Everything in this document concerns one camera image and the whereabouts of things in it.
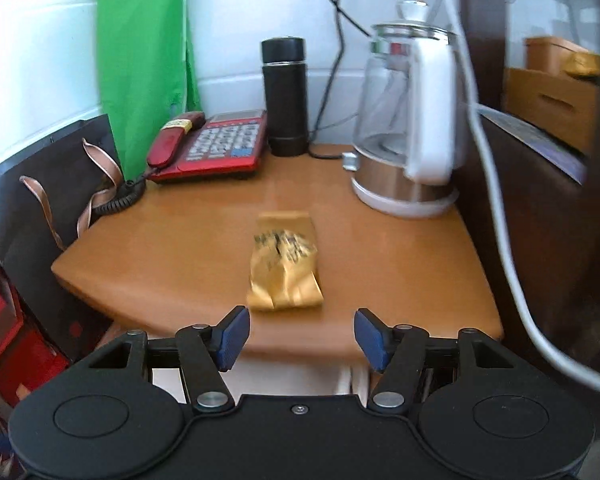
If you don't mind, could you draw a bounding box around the black paper gift bag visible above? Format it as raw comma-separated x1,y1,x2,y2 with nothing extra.
0,115,117,362

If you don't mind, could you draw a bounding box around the wooden nightstand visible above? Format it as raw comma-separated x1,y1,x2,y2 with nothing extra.
52,156,504,360

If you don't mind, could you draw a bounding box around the white cable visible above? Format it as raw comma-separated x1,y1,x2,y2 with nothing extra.
439,0,600,401

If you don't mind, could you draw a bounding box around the green bag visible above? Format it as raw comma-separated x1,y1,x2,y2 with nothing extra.
96,0,202,179

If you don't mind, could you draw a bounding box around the red desk telephone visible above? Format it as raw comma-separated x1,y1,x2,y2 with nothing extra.
92,108,269,217

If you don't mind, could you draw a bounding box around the black thermos bottle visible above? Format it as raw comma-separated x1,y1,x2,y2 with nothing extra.
261,37,309,157

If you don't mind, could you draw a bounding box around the wooden drawer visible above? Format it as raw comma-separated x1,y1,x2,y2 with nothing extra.
96,323,371,406

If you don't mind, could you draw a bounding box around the red gift bag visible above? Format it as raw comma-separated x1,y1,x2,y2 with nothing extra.
0,271,68,408

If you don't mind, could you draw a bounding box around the glass electric kettle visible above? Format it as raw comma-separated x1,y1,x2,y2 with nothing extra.
342,0,460,219

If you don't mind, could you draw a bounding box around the black power cable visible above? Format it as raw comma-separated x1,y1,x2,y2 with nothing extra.
306,0,374,162

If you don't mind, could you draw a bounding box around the gold tea packet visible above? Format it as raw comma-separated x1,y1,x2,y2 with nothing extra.
247,211,324,311

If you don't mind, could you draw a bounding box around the wooden box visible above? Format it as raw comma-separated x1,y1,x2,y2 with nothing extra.
504,36,600,155

